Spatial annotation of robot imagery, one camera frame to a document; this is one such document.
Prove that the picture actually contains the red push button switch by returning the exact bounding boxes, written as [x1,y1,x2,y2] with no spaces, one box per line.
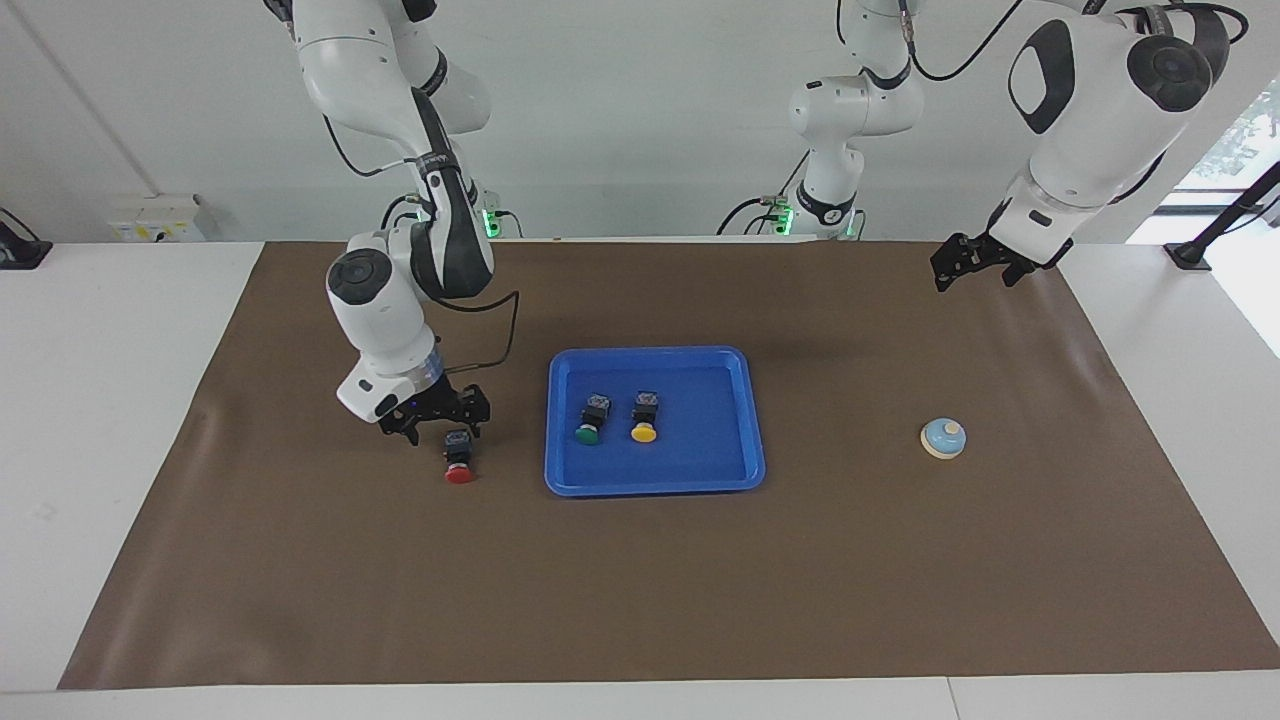
[443,428,476,487]

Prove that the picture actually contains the green push button switch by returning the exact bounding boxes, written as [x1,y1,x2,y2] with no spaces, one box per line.
[573,392,614,447]

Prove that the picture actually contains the blue desk bell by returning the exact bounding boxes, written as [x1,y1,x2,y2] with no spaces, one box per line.
[920,417,968,461]

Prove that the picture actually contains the blue plastic tray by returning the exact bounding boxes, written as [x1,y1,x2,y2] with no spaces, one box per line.
[544,346,767,498]

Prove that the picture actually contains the brown table mat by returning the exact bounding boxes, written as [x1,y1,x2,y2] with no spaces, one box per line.
[58,240,1280,691]

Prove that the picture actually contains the black stand base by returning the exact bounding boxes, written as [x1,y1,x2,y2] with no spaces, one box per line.
[0,206,54,270]

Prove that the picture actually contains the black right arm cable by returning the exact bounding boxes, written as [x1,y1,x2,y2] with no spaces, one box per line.
[323,113,520,377]

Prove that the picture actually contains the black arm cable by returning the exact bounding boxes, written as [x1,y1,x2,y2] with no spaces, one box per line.
[323,113,520,377]
[903,0,1031,81]

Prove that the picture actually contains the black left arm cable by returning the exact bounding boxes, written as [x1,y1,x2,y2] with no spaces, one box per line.
[903,0,1031,81]

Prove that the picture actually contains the black right base cables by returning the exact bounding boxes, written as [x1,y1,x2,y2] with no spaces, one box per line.
[380,193,524,242]

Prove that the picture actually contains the black base cables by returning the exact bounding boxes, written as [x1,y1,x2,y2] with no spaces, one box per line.
[715,150,813,238]
[380,193,524,242]

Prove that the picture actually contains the black left base cables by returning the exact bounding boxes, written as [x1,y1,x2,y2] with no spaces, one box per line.
[715,150,813,238]

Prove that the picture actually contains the black camera stand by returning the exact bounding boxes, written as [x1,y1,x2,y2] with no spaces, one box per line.
[1164,160,1280,272]

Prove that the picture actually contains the white wall socket box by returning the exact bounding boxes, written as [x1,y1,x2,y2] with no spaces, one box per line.
[107,194,207,244]

